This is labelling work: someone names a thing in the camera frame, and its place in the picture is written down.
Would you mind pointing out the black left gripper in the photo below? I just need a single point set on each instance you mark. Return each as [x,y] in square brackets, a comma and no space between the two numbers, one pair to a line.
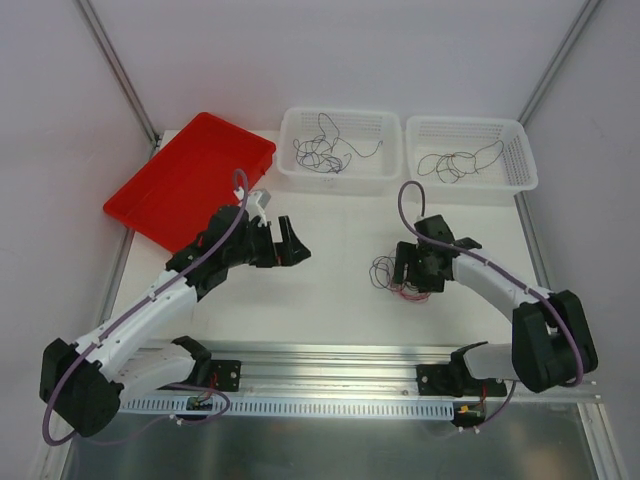
[273,245]

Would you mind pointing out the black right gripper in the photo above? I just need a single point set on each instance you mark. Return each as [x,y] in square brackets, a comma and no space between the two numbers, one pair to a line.
[417,270]

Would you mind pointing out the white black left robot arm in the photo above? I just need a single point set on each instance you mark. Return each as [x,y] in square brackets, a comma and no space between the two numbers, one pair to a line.
[87,381]

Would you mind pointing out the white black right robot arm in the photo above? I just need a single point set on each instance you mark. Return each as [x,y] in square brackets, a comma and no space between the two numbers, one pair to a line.
[551,343]

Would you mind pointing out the white basket middle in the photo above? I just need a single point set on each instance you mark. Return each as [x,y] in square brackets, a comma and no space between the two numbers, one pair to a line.
[338,151]

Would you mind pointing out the white basket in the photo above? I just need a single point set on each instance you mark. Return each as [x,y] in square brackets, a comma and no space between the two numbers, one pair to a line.
[469,160]
[338,151]

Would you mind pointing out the white basket right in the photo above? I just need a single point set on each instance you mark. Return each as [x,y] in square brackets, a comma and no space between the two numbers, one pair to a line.
[469,160]

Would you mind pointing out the red plastic tray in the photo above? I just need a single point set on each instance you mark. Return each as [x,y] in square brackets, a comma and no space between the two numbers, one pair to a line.
[172,197]

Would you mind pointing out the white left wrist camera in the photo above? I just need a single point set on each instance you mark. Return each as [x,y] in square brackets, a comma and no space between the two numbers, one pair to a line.
[257,201]

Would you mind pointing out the aluminium rail base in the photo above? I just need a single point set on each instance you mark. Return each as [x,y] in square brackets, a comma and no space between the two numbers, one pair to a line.
[328,371]

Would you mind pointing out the white slotted cable duct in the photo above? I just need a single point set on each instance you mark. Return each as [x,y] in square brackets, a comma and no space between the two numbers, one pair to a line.
[403,409]

